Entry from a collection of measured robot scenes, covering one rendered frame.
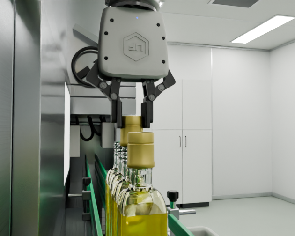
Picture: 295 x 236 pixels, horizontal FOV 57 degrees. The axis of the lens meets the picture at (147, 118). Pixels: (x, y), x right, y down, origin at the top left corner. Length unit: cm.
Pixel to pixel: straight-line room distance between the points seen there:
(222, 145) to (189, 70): 154
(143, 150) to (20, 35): 20
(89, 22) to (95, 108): 47
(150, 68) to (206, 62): 498
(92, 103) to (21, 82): 116
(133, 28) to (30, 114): 18
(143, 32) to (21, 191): 26
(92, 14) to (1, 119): 135
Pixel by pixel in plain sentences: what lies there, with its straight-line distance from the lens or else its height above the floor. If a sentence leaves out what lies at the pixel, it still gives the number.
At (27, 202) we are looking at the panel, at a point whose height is 125.
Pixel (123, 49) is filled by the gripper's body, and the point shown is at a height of 145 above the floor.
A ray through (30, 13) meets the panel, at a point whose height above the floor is 147.
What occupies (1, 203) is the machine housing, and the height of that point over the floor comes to 126.
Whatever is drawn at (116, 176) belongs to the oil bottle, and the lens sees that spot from 45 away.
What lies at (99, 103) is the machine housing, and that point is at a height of 147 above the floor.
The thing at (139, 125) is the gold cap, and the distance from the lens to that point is 40.
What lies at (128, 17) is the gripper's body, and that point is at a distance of 41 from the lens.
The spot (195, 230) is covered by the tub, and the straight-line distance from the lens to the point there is 98.
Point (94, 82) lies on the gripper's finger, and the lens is 40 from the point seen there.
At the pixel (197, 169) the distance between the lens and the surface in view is 469.
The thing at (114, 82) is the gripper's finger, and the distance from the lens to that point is 39.
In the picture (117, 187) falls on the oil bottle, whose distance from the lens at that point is 40.
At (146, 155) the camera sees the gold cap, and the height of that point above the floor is 130.
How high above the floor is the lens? 134
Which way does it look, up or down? 2 degrees up
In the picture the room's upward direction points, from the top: straight up
